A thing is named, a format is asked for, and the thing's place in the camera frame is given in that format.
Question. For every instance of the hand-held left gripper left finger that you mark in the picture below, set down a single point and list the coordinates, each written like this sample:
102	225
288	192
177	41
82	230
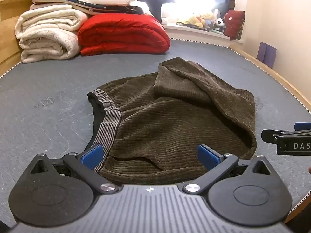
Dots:
92	157

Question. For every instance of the red folded blanket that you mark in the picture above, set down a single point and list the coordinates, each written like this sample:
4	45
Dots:
121	34

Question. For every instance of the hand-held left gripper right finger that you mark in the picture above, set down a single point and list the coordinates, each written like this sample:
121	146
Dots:
206	156

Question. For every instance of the white window sill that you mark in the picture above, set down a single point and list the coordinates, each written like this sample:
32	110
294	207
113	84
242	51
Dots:
194	32

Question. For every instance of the yellow and blue plush toy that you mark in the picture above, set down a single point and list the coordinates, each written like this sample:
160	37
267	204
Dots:
209	17

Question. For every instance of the grey quilted mattress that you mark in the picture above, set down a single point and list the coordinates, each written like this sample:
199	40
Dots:
60	89

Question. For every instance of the yellow bear plush toy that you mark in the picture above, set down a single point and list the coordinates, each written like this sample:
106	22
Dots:
195	20

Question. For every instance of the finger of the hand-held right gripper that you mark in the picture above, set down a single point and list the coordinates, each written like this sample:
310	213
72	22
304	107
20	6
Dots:
269	136
302	126

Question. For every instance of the panda plush toy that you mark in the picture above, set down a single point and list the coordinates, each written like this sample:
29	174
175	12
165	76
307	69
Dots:
220	24

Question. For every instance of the red cushion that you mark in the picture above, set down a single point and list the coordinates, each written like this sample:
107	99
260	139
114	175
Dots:
233	24

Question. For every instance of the white fleece folded blanket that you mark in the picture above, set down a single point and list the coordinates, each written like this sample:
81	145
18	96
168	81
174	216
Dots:
46	31

